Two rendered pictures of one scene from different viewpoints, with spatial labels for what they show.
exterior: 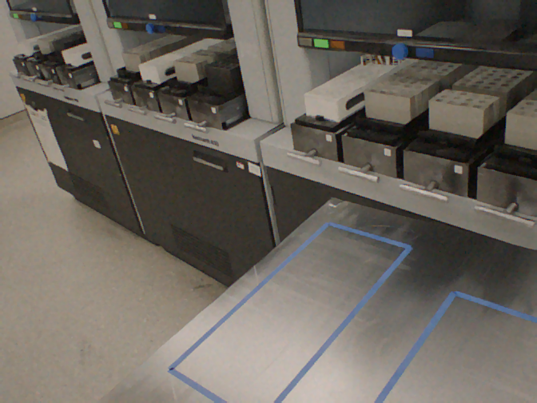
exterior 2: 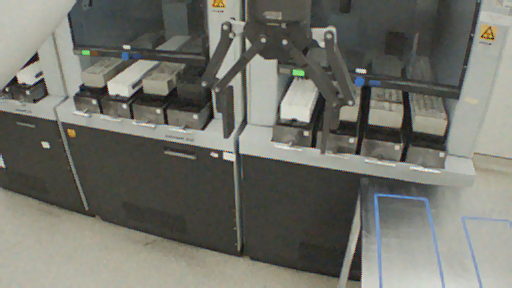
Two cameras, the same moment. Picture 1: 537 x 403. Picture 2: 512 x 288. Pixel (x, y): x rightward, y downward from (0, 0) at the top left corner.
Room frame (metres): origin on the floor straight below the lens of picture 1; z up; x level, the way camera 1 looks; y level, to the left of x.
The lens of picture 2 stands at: (0.25, 0.59, 1.48)
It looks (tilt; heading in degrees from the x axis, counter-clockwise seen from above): 33 degrees down; 326
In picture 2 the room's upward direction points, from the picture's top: straight up
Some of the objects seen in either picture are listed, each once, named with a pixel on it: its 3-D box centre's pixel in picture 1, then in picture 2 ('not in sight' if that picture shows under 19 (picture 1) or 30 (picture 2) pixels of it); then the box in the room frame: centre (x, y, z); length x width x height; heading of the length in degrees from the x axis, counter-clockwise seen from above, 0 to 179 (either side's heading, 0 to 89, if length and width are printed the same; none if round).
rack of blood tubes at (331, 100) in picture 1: (359, 88); (302, 96); (1.22, -0.27, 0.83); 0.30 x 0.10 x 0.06; 129
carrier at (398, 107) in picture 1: (389, 105); (341, 110); (1.04, -0.29, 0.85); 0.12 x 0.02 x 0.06; 40
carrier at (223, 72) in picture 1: (221, 77); (191, 90); (1.47, 0.06, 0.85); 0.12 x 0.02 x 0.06; 40
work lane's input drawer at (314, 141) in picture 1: (392, 89); (308, 94); (1.31, -0.37, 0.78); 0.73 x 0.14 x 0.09; 129
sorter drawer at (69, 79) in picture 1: (135, 51); (64, 66); (2.28, 0.43, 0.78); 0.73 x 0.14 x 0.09; 129
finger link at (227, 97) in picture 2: not in sight; (228, 112); (0.66, 0.36, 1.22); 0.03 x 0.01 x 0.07; 130
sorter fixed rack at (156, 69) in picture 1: (185, 61); (137, 76); (1.77, 0.18, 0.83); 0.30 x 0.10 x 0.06; 129
